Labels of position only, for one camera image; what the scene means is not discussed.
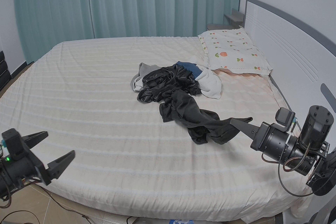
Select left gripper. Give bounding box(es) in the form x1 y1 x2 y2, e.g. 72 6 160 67
0 131 76 196

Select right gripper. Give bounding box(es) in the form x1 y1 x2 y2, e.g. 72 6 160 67
230 118 300 163

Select black T-shirt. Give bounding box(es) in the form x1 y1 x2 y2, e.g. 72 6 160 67
159 88 253 145

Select bed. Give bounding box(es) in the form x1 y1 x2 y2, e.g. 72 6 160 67
0 0 336 222

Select pile of clothes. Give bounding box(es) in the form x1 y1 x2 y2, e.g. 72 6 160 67
130 61 223 104

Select white printed pillow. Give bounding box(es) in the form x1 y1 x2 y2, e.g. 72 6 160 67
197 26 273 76

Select black chest of drawers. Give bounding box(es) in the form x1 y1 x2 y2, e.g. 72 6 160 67
0 50 12 92

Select grey bedside table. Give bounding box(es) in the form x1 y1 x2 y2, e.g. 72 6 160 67
207 8 246 31

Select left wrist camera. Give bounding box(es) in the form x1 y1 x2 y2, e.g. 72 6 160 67
1 128 30 162

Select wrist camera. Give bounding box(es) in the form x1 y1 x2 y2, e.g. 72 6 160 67
275 107 296 133
1 128 30 162

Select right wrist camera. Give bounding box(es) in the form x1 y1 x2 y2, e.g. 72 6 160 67
275 107 296 133

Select black cable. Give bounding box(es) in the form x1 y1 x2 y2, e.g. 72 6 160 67
37 184 88 219
278 161 317 196

